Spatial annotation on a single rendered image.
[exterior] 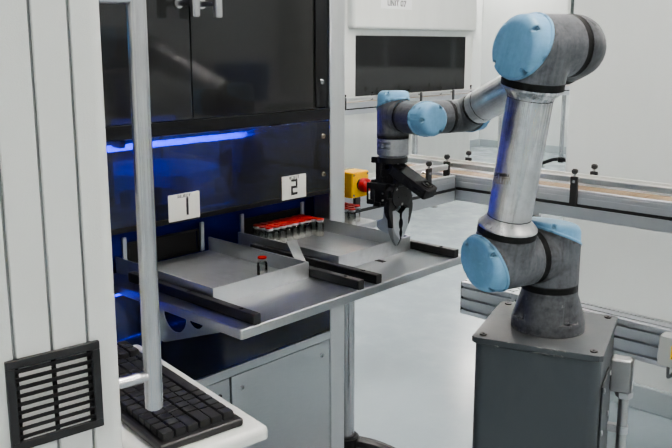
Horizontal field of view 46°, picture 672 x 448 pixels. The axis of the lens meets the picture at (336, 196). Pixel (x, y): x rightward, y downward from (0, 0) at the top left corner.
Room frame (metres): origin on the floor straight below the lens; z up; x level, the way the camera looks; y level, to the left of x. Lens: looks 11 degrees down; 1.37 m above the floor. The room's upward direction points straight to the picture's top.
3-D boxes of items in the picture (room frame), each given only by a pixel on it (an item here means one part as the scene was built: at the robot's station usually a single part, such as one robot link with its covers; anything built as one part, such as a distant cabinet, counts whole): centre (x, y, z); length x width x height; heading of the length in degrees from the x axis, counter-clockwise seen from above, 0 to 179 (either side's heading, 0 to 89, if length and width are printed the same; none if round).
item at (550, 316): (1.61, -0.45, 0.84); 0.15 x 0.15 x 0.10
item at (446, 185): (2.50, -0.13, 0.92); 0.69 x 0.16 x 0.16; 137
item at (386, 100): (1.86, -0.13, 1.21); 0.09 x 0.08 x 0.11; 31
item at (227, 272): (1.68, 0.27, 0.90); 0.34 x 0.26 x 0.04; 47
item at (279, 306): (1.76, 0.10, 0.87); 0.70 x 0.48 x 0.02; 137
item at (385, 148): (1.86, -0.13, 1.13); 0.08 x 0.08 x 0.05
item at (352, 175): (2.19, -0.04, 0.99); 0.08 x 0.07 x 0.07; 47
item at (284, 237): (1.99, 0.11, 0.90); 0.18 x 0.02 x 0.05; 137
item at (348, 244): (1.92, 0.03, 0.90); 0.34 x 0.26 x 0.04; 47
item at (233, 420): (1.24, 0.32, 0.82); 0.40 x 0.14 x 0.02; 39
